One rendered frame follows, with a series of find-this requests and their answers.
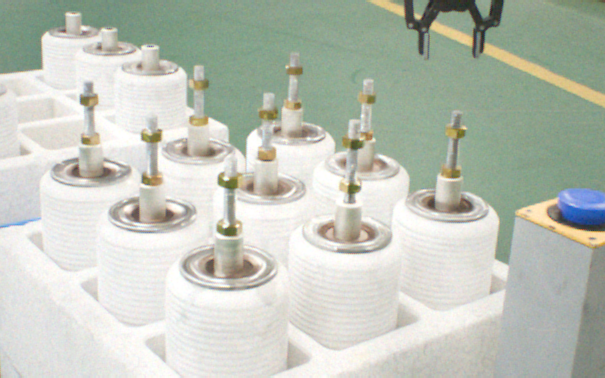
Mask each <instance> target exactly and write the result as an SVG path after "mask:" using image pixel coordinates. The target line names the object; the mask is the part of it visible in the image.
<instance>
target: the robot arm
mask: <svg viewBox="0 0 605 378"><path fill-rule="evenodd" d="M403 1H404V13H405V22H406V25H407V28H408V29H414V30H416V31H418V52H419V54H420V55H422V56H423V59H429V46H430V33H429V29H430V27H431V25H432V23H433V22H434V20H436V18H437V16H438V14H439V13H440V12H442V13H449V12H453V11H455V12H459V13H464V12H465V11H467V9H468V11H469V13H470V15H471V17H472V19H473V22H474V24H475V27H473V37H472V55H473V58H479V57H480V53H483V52H484V49H485V32H486V30H487V29H488V28H491V27H497V26H498V25H499V24H500V19H501V13H502V7H503V1H505V0H491V5H490V11H489V16H488V17H485V18H482V16H481V14H480V11H479V8H477V6H476V4H475V1H476V0H429V2H428V4H427V6H425V8H424V12H423V14H422V16H421V18H420V20H419V19H415V17H414V5H413V0H403ZM432 3H433V4H432Z"/></svg>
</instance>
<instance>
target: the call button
mask: <svg viewBox="0 0 605 378"><path fill-rule="evenodd" d="M558 206H559V207H560V208H561V209H562V214H563V217H565V218H566V219H568V220H570V221H572V222H575V223H579V224H586V225H599V224H603V223H605V194H604V193H601V192H598V191H594V189H589V188H569V189H565V191H563V192H561V193H560V194H559V198H558Z"/></svg>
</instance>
